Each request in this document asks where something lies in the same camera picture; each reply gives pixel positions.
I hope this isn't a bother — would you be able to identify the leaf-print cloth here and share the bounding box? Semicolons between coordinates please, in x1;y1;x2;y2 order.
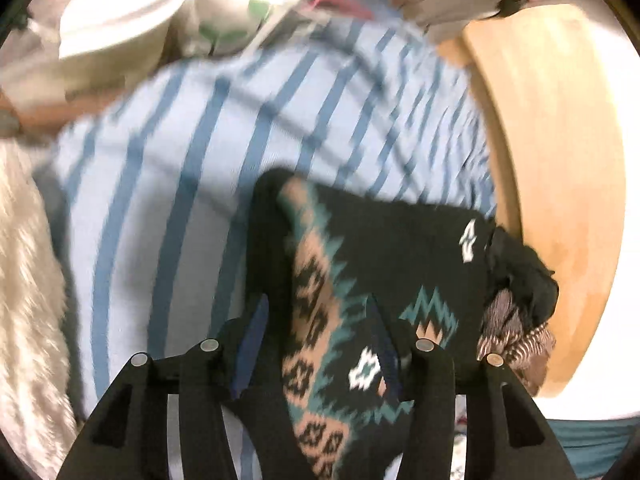
195;0;273;56

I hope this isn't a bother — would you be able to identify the black patterned knit sweater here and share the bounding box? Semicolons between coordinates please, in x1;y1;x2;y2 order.
245;167;501;480

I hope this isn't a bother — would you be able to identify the teal curtain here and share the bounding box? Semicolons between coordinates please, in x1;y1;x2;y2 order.
547;417;636;467

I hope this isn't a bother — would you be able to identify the blue striped bed sheet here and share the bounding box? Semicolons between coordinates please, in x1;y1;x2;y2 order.
32;17;498;480

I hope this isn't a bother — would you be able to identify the white tub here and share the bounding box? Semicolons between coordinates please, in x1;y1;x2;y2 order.
57;0;193;61

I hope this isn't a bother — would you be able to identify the beige fluffy blanket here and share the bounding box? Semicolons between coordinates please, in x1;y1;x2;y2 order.
0;140;83;480

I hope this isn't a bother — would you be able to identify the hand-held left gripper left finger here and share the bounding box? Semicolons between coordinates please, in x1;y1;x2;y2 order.
56;292;273;480

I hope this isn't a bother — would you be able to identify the wooden headboard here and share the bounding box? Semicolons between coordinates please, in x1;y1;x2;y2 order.
437;4;625;398

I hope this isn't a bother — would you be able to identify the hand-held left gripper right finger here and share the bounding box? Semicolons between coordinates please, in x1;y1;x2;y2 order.
365;294;576;480

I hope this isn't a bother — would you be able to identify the black cloth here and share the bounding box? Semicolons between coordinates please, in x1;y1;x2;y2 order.
487;225;560;328

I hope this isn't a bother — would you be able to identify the brown striped shirt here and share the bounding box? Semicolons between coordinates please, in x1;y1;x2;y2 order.
475;287;557;396

